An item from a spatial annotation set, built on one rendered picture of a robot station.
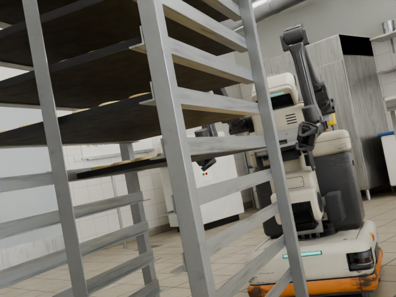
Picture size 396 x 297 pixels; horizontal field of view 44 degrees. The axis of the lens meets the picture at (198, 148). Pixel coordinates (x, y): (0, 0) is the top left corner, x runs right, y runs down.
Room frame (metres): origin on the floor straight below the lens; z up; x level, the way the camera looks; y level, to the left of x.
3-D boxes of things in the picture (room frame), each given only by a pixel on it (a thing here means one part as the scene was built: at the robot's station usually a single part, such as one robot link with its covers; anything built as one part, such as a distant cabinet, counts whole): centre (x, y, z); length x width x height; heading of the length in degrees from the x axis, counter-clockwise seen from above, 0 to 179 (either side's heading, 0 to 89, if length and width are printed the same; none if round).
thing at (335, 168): (2.78, -0.56, 0.59); 0.55 x 0.34 x 0.83; 68
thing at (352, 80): (6.69, -1.71, 1.02); 1.40 x 0.91 x 2.05; 44
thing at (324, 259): (2.70, -0.52, 0.16); 0.67 x 0.64 x 0.25; 158
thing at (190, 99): (1.07, -0.06, 0.87); 0.64 x 0.03 x 0.03; 157
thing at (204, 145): (1.07, -0.06, 0.78); 0.64 x 0.03 x 0.03; 157
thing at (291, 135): (2.43, -0.41, 0.74); 0.28 x 0.16 x 0.22; 68
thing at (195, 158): (1.42, 0.01, 0.78); 0.60 x 0.40 x 0.01; 158
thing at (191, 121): (1.14, 0.12, 0.87); 0.60 x 0.40 x 0.01; 157
